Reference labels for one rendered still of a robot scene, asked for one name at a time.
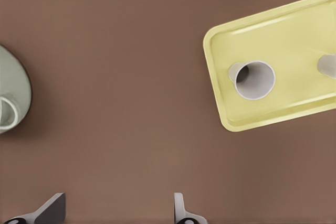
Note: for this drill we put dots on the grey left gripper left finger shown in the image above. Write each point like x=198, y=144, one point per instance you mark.
x=50, y=209

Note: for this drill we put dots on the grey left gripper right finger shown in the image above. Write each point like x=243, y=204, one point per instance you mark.
x=180, y=208

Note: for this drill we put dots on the white cup on plate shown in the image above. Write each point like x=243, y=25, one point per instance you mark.
x=6, y=112

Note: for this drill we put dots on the yellow rectangular tray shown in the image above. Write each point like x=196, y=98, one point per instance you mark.
x=283, y=40

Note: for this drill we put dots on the white IKEA cup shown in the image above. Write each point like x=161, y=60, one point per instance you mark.
x=253, y=81
x=328, y=65

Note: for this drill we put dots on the pale green round plate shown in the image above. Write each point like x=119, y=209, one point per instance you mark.
x=14, y=79

